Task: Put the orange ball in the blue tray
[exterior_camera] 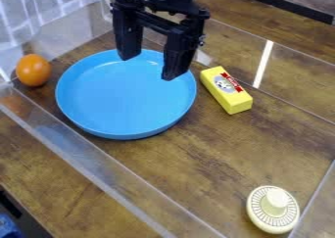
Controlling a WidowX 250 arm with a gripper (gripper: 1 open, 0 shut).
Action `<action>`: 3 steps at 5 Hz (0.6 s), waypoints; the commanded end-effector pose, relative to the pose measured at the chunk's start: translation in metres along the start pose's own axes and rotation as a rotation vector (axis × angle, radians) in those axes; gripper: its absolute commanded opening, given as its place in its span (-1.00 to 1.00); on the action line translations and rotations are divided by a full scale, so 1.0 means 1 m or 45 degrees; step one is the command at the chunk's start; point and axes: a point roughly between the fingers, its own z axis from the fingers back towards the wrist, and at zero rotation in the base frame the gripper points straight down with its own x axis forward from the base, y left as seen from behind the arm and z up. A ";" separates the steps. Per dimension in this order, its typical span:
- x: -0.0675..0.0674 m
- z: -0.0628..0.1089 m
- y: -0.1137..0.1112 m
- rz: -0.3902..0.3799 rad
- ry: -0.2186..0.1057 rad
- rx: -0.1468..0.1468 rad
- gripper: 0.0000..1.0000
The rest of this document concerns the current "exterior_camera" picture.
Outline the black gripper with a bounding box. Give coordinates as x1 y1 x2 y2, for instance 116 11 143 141
111 0 211 81

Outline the blue round tray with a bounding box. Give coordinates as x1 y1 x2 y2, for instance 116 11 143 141
55 50 198 140

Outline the orange ball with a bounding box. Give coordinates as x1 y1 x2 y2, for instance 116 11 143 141
16 54 51 87

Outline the yellow butter block toy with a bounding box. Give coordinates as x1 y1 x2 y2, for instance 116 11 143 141
200 66 254 115

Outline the cream round knob lid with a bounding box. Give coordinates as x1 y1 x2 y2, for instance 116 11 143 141
246 185 300 234

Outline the blue object at corner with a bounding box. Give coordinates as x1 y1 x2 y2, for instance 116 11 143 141
0 214 24 238

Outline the clear acrylic enclosure wall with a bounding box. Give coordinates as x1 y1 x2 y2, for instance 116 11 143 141
0 0 335 238

